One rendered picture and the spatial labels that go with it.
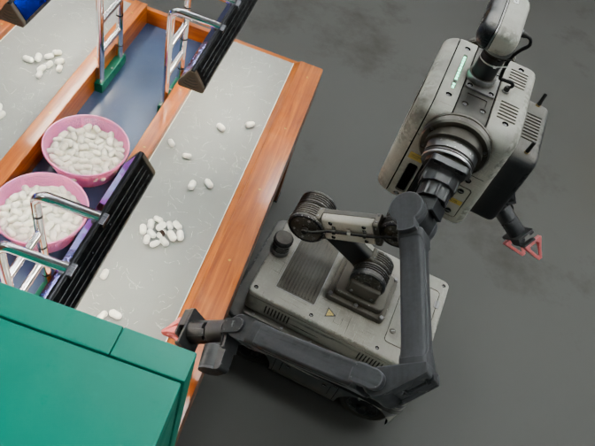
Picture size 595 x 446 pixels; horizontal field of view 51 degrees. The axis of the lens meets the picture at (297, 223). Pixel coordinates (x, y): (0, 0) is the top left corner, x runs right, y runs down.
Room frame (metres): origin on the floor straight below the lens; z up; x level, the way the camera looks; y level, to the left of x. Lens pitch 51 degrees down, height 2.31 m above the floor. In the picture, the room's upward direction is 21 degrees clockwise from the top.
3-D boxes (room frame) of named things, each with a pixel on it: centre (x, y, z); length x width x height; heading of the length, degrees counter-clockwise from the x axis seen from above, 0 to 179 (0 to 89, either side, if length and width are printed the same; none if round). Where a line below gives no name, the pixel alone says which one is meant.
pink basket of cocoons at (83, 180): (1.25, 0.72, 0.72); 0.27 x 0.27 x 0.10
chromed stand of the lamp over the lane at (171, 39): (1.68, 0.53, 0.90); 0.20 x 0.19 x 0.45; 1
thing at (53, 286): (0.71, 0.42, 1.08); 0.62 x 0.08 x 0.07; 1
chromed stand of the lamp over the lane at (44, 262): (0.71, 0.50, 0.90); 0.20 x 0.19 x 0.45; 1
